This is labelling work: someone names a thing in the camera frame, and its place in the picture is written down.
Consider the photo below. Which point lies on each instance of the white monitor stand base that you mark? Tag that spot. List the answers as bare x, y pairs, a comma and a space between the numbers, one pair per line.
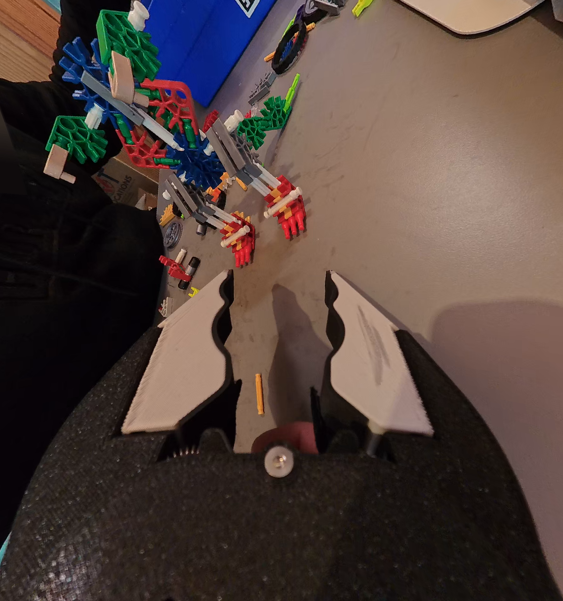
474, 14

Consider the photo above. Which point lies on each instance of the green fan connector assembly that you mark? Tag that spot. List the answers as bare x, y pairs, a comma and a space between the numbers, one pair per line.
267, 119

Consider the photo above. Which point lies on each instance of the yellow connector piece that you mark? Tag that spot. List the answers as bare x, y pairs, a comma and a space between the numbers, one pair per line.
362, 6

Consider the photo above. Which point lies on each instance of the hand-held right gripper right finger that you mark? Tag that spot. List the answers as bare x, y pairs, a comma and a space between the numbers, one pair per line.
380, 375

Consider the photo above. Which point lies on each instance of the dark grey connector piece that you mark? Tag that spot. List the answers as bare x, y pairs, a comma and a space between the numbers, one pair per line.
262, 89

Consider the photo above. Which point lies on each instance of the colourful construction toy model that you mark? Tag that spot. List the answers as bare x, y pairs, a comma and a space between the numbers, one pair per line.
201, 159

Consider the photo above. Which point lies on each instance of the red toy piece assembly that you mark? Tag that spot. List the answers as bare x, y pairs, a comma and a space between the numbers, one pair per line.
178, 267

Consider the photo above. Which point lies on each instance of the large black toy tyre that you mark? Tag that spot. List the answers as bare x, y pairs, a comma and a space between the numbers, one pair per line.
281, 68

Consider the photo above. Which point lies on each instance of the purple connector piece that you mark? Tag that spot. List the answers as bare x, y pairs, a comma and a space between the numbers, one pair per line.
302, 11

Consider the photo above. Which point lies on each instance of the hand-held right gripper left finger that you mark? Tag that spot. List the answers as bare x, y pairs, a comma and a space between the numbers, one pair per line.
182, 371

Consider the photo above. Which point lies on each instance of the person's right hand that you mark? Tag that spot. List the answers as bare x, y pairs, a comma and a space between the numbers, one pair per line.
286, 434

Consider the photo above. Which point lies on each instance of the white and red connector piece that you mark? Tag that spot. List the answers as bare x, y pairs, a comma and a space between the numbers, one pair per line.
165, 306

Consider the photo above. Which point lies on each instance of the blue plastic bin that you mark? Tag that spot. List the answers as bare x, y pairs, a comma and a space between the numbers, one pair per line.
206, 47

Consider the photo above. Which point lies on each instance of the grey spoked toy wheel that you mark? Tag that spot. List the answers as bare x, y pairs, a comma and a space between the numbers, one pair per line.
326, 5

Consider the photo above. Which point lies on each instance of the printed cardboard box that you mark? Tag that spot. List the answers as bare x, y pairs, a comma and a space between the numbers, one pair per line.
121, 185

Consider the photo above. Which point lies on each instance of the yellow fan connector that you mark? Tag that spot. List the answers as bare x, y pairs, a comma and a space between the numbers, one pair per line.
167, 215

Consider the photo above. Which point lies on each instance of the grey wheel hub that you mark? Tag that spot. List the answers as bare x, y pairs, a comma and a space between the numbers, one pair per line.
172, 233

